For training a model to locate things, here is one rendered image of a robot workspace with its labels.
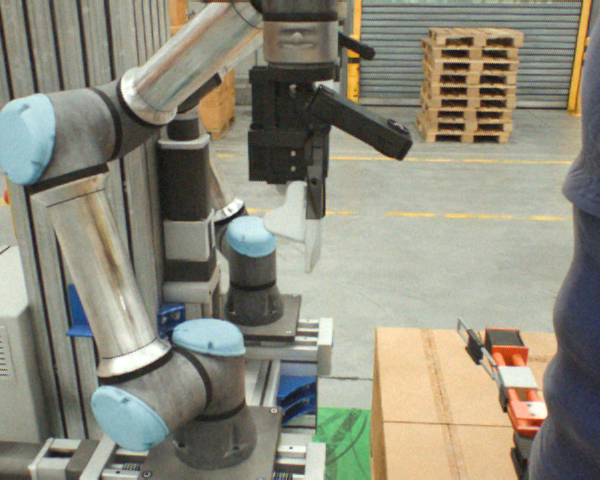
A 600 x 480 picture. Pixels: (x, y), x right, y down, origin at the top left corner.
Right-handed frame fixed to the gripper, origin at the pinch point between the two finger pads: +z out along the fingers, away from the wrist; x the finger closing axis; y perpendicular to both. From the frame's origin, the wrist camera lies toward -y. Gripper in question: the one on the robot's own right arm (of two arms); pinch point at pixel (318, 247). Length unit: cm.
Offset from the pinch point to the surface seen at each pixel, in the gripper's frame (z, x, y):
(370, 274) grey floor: 152, -329, -20
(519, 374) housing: 42, -42, -37
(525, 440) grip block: 42, -22, -34
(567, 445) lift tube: 18.9, 8.5, -27.7
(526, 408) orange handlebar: 43, -31, -36
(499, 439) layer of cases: 98, -93, -50
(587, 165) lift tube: -11.6, 5.8, -25.8
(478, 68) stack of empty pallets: 62, -735, -156
